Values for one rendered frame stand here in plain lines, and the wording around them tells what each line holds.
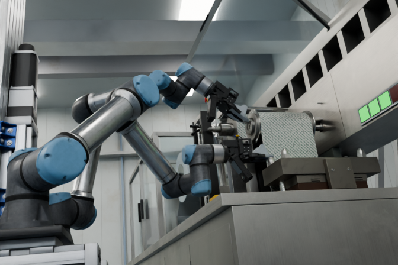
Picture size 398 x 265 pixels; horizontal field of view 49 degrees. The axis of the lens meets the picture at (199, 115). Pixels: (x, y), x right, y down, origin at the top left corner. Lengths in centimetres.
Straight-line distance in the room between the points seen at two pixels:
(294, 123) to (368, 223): 53
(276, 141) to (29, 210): 98
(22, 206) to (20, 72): 62
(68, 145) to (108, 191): 872
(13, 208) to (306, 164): 95
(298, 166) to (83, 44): 478
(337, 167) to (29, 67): 117
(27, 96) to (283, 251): 103
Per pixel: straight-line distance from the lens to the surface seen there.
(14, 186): 131
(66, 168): 118
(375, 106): 170
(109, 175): 999
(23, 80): 172
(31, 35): 613
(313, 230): 146
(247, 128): 185
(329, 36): 200
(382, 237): 160
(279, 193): 143
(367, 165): 172
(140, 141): 160
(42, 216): 129
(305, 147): 185
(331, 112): 193
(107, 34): 603
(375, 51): 174
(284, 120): 185
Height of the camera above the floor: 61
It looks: 22 degrees up
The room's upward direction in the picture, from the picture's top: 6 degrees counter-clockwise
